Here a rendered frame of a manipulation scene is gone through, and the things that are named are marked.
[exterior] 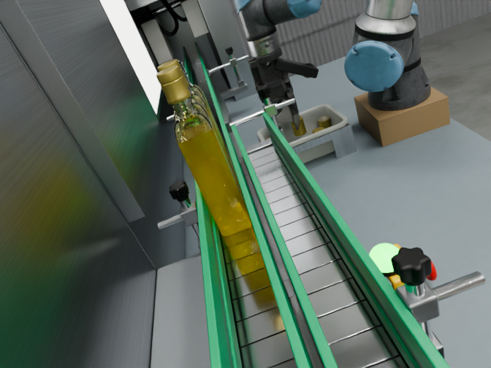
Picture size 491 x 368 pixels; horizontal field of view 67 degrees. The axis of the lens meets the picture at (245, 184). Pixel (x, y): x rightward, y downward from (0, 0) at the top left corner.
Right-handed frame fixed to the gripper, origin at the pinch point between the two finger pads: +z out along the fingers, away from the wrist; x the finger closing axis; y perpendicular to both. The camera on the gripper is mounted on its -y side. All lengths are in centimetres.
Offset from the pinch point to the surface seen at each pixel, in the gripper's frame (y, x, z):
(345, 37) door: -125, -293, 55
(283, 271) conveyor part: 18, 59, -6
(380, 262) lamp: 5, 58, 0
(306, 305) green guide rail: 17, 70, -12
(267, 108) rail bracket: 7.9, 14.5, -11.7
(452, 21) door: -234, -284, 79
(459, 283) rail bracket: 4, 73, -11
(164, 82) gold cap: 23, 42, -30
